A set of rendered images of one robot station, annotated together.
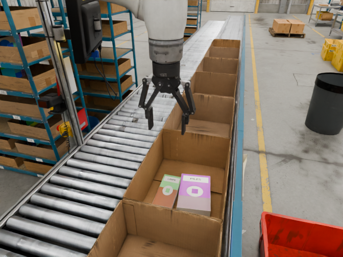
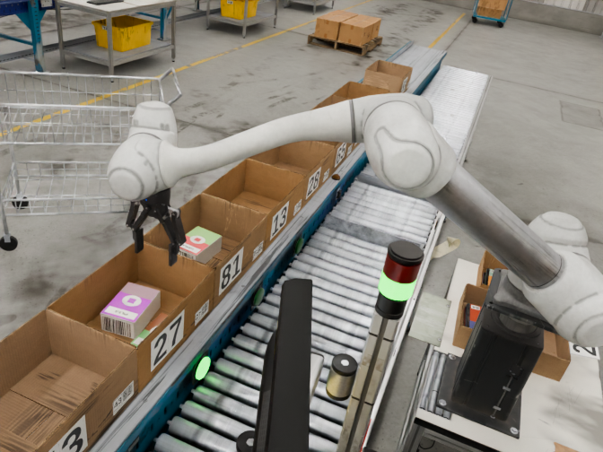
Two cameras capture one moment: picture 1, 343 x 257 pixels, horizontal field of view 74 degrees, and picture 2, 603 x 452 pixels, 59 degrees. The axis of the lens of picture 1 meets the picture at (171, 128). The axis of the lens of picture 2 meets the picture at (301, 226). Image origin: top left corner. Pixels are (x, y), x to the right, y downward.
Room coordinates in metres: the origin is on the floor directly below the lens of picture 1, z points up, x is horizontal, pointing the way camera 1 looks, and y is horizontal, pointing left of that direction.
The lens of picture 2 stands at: (1.76, 0.43, 2.05)
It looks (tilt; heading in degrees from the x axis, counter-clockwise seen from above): 31 degrees down; 182
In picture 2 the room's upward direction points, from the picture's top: 9 degrees clockwise
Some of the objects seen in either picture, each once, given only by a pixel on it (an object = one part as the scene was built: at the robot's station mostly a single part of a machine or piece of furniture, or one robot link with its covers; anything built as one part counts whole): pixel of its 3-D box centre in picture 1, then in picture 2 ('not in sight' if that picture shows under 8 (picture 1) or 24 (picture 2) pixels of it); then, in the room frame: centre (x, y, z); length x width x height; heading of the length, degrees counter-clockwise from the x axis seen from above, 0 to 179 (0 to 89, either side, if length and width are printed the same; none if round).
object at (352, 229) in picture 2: not in sight; (371, 236); (-0.37, 0.69, 0.76); 0.46 x 0.01 x 0.09; 75
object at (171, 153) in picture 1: (184, 180); (137, 308); (0.60, -0.05, 0.96); 0.39 x 0.29 x 0.17; 165
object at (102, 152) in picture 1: (119, 155); not in sight; (1.04, 0.30, 0.72); 0.52 x 0.05 x 0.05; 75
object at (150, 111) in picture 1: (150, 118); (172, 253); (0.63, 0.07, 1.21); 0.03 x 0.01 x 0.07; 164
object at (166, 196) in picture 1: (168, 191); (156, 334); (0.62, 0.01, 0.89); 0.16 x 0.07 x 0.02; 165
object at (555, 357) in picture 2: not in sight; (510, 328); (0.17, 1.22, 0.80); 0.38 x 0.28 x 0.10; 76
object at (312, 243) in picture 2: not in sight; (359, 260); (-0.21, 0.65, 0.72); 0.52 x 0.05 x 0.05; 75
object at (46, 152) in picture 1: (48, 140); not in sight; (1.66, 1.10, 0.39); 0.40 x 0.30 x 0.10; 75
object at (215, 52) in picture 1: (221, 61); not in sight; (2.11, -0.46, 0.96); 0.39 x 0.29 x 0.17; 164
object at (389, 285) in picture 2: not in sight; (399, 273); (1.13, 0.56, 1.62); 0.05 x 0.05 x 0.06
